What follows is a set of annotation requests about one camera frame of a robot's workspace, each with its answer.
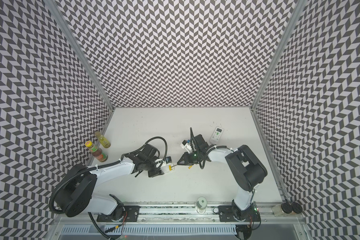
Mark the yellow-green drink bottle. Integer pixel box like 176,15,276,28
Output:
95,131,111,148

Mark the aluminium corner post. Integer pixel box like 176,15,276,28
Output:
44,0,115,111
251,0,308,112

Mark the black round disc pair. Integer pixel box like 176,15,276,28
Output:
281,202,304,215

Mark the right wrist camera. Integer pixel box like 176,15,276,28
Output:
181,140,195,153

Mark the white air conditioner remote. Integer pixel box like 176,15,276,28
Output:
161,164,175,174

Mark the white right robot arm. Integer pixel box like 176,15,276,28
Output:
177,130,268,223

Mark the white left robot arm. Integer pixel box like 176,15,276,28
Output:
49,144,160,218

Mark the aluminium right corner post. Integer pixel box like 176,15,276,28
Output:
251,0,308,112

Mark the red tea bottle yellow cap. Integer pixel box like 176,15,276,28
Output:
85,141,108,162

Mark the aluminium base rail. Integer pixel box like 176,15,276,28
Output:
95,203,261,225

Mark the aluminium left corner post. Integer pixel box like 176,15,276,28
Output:
44,0,115,111

